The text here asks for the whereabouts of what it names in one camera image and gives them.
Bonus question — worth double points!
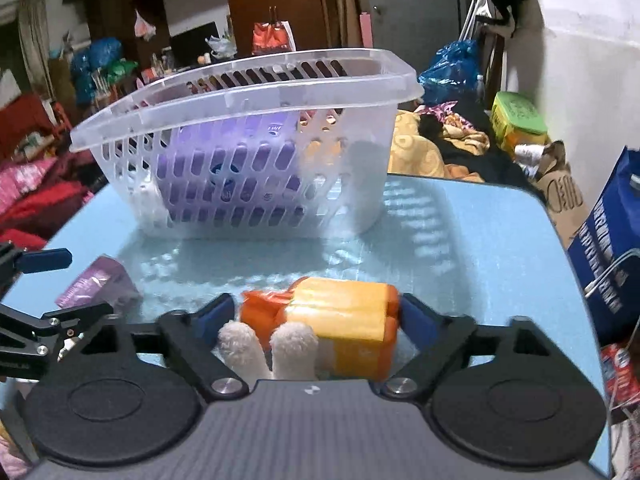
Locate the small purple box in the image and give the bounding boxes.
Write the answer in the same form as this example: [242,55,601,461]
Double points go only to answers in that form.
[55,255,142,312]

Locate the orange yellow tissue pack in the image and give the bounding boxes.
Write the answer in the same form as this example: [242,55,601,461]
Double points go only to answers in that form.
[240,276,400,380]

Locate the purple tissue pack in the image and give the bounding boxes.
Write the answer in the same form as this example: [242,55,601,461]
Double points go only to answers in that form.
[156,112,302,226]

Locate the white plastic basket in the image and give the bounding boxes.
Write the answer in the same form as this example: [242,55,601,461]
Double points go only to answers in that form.
[70,48,423,239]

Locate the pink floral bedding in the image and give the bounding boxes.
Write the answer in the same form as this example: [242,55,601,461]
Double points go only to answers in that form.
[0,157,58,214]

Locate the yellow patterned blanket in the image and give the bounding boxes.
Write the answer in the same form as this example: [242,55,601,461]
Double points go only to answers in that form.
[387,101,497,183]

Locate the red milk carton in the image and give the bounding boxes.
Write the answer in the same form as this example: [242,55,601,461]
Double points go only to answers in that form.
[601,344,639,408]

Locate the brown paper bag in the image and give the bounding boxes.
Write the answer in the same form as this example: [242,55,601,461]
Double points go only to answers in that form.
[535,141,589,249]

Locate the blue shopping bag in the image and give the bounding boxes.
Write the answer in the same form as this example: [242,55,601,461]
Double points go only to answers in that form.
[568,148,639,346]

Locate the green yellow box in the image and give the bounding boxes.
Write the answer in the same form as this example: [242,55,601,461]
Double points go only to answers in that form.
[489,91,549,156]

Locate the beige curtains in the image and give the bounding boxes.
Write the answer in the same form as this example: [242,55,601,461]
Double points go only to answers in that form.
[1,0,54,99]

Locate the dark red wooden wardrobe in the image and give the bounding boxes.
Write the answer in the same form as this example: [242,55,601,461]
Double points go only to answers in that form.
[79,0,362,68]

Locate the blue plastic bag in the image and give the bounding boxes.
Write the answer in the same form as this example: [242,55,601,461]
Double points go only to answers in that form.
[418,39,480,105]

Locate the orange white hanging bag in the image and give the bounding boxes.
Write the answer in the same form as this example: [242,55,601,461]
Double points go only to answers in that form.
[252,6,296,55]

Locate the grey metal door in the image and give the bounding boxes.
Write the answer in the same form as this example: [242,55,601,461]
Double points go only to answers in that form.
[369,0,463,73]

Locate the white charging cable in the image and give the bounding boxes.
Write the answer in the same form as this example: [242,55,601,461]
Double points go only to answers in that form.
[583,248,640,302]

